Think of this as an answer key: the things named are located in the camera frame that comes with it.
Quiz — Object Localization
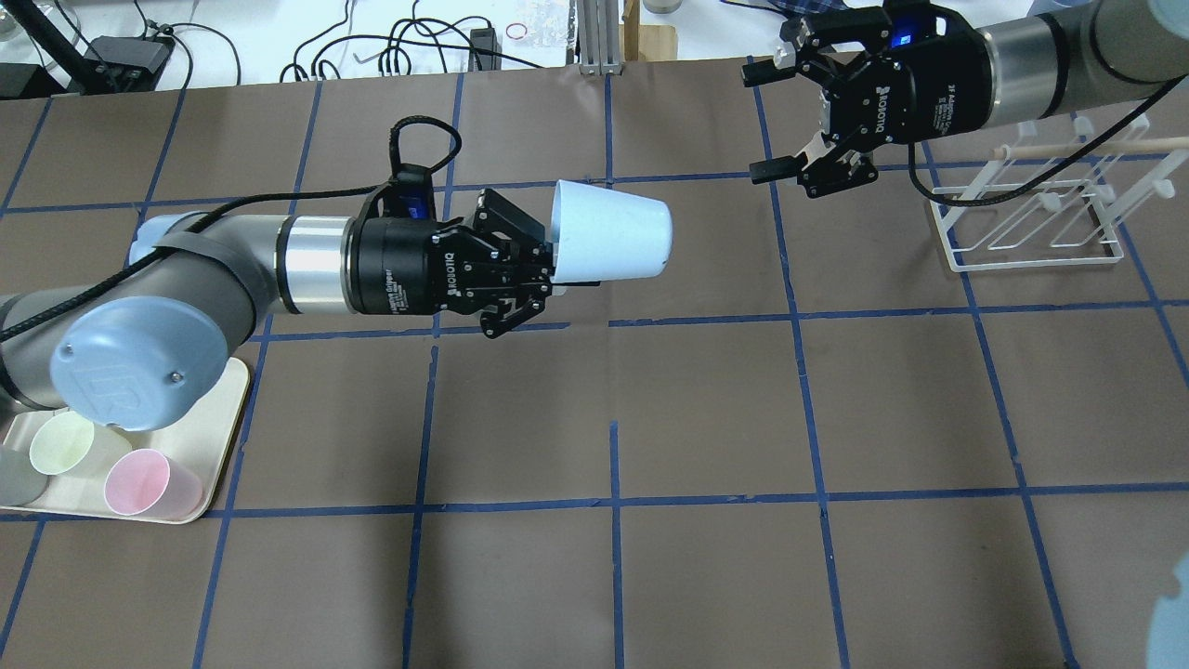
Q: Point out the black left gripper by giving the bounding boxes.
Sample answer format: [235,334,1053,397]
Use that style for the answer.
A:
[347,190,600,337]

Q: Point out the light blue cup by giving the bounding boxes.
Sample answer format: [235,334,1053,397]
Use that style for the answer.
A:
[549,179,673,282]

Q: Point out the pink plastic cup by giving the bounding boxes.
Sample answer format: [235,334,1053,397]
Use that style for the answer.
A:
[102,449,205,522]

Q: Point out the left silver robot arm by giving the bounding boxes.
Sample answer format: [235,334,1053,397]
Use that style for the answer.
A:
[4,190,555,431]

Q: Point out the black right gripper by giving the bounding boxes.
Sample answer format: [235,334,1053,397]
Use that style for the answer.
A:
[740,5,993,198]

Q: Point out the white wire cup rack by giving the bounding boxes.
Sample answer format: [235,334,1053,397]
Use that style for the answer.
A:
[931,114,1188,272]

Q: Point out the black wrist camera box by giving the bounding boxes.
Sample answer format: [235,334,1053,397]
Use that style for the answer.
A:
[380,164,438,220]

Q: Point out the cream white plastic cup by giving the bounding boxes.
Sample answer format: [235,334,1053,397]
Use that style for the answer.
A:
[29,412,133,479]

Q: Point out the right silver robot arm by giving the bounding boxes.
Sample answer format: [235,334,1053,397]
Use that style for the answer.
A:
[740,1,1188,209]

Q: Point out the grey plastic cup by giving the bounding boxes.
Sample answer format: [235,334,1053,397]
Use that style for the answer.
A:
[1,446,48,505]

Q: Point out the wooden mug stand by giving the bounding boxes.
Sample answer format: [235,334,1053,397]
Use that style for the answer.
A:
[619,1,679,62]

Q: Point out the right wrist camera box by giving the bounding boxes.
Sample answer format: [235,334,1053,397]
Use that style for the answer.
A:
[881,1,955,49]

